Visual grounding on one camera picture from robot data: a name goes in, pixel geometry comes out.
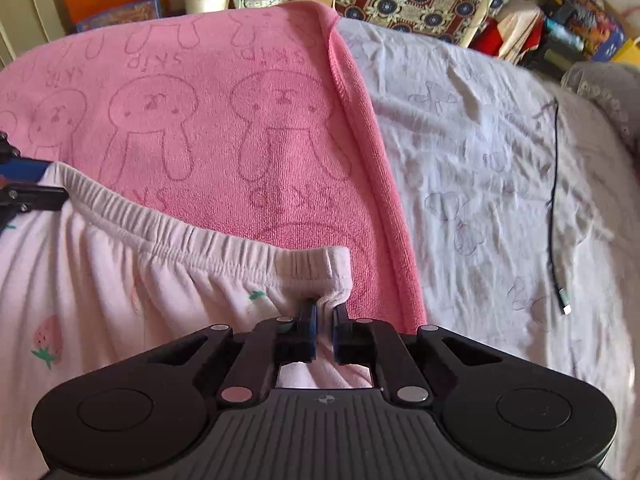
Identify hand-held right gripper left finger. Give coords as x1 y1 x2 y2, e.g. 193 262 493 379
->
127 299 319 407

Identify light pink strawberry print pants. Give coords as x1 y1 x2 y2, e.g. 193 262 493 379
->
0 162 373 480

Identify blue printed box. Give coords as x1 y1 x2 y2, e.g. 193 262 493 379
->
75 0 164 34

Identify yellow bag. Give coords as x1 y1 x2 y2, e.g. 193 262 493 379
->
611 36 640 67

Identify pink rabbit print towel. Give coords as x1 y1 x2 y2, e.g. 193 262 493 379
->
0 1 429 334

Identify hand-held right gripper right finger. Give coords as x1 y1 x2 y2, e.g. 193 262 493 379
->
332 304 506 407

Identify cream hanging cloth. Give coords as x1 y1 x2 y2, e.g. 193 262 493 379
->
497 0 546 63

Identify black drawer cabinet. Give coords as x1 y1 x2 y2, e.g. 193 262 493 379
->
522 0 586 81

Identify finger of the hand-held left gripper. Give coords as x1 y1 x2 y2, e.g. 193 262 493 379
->
0 130 52 184
0 184 69 231

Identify black charging cable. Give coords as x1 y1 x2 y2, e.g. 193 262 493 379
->
546 100 573 316

